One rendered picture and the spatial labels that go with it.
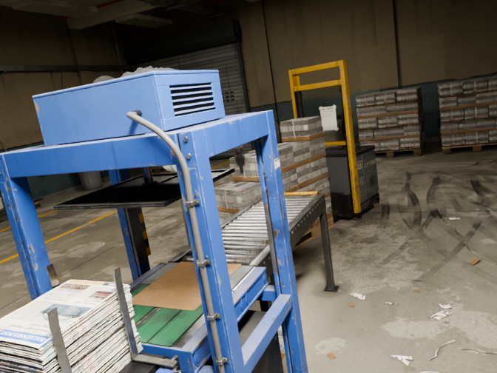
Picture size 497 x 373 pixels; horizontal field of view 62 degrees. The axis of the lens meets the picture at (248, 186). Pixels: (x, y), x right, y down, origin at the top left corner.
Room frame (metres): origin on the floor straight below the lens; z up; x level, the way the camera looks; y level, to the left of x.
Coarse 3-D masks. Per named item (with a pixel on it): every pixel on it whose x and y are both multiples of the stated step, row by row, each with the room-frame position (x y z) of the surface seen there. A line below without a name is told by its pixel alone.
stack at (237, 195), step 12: (300, 168) 4.29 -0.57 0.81; (288, 180) 4.14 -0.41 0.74; (300, 180) 4.27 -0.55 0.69; (216, 192) 3.82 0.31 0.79; (228, 192) 3.71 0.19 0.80; (240, 192) 3.61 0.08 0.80; (252, 192) 3.72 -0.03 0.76; (228, 204) 3.72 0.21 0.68; (240, 204) 3.61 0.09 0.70; (228, 216) 3.75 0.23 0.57; (312, 228) 4.35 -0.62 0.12
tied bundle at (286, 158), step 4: (288, 148) 4.17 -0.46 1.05; (248, 152) 4.27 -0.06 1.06; (280, 152) 4.08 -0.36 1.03; (284, 152) 4.12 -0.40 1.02; (288, 152) 4.17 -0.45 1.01; (292, 152) 4.21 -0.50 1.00; (280, 156) 4.07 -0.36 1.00; (284, 156) 4.12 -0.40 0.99; (288, 156) 4.17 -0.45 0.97; (292, 156) 4.21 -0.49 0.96; (280, 160) 4.08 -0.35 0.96; (284, 160) 4.11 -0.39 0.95; (288, 160) 4.16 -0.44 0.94; (292, 160) 4.20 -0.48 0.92; (280, 164) 4.06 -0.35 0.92; (284, 164) 4.10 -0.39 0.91; (288, 164) 4.15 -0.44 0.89; (292, 164) 4.20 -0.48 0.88
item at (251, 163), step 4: (252, 156) 3.94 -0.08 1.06; (256, 156) 3.88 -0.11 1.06; (248, 160) 3.88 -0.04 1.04; (252, 160) 3.85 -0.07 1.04; (256, 160) 3.82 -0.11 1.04; (248, 164) 3.88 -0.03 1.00; (252, 164) 3.85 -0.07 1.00; (256, 164) 3.82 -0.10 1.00; (248, 168) 3.88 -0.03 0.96; (252, 168) 3.85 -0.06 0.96; (256, 168) 3.82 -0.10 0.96; (248, 172) 3.89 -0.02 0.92; (252, 172) 3.85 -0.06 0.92; (256, 172) 3.82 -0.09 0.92; (248, 176) 3.90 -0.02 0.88; (252, 176) 3.86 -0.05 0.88; (256, 176) 3.83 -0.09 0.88
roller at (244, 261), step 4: (184, 256) 2.24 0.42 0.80; (188, 256) 2.23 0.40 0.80; (192, 256) 2.22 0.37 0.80; (184, 260) 2.22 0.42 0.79; (188, 260) 2.21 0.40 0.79; (192, 260) 2.19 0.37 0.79; (228, 260) 2.10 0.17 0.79; (232, 260) 2.09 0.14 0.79; (236, 260) 2.08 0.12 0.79; (240, 260) 2.07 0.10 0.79; (244, 260) 2.06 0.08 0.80; (248, 260) 2.05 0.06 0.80; (252, 260) 2.04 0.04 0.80; (244, 264) 2.05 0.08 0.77; (248, 264) 2.04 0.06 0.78
